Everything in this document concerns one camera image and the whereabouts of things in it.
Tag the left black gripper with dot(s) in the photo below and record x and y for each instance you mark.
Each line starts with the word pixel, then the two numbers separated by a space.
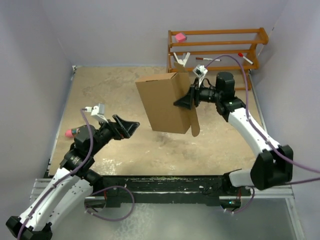
pixel 127 127

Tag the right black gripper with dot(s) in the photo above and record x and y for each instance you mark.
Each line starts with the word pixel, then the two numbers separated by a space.
pixel 193 94

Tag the brown cardboard box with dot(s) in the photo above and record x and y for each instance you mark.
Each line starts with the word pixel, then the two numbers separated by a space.
pixel 158 92

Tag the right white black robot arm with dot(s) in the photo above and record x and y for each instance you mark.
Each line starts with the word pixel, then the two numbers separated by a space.
pixel 273 163

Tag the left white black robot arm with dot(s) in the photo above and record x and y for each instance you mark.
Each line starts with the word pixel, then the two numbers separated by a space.
pixel 72 183

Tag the white clamp tool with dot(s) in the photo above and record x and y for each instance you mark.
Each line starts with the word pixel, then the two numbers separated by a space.
pixel 182 61

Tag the brown-capped white marker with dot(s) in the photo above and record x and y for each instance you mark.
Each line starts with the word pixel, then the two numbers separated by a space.
pixel 208 59

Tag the small pink green object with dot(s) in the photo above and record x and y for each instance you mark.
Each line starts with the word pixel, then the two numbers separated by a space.
pixel 72 132

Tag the pink eraser block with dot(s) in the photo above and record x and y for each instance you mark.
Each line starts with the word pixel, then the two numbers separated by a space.
pixel 180 37

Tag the wooden three-tier rack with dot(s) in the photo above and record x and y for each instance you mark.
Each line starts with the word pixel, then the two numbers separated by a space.
pixel 214 43

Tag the red-capped white marker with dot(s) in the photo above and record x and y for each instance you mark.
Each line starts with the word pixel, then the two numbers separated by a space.
pixel 245 58

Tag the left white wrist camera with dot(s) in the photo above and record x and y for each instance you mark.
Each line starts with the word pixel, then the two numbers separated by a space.
pixel 97 112

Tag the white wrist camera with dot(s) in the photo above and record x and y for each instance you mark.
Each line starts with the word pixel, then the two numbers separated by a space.
pixel 200 71
pixel 97 112

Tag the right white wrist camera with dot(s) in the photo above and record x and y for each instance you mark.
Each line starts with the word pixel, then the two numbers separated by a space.
pixel 200 71

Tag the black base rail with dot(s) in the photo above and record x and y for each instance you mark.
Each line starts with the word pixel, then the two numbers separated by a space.
pixel 209 190

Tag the aluminium extrusion frame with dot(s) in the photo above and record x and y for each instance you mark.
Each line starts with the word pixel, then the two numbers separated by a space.
pixel 40 184

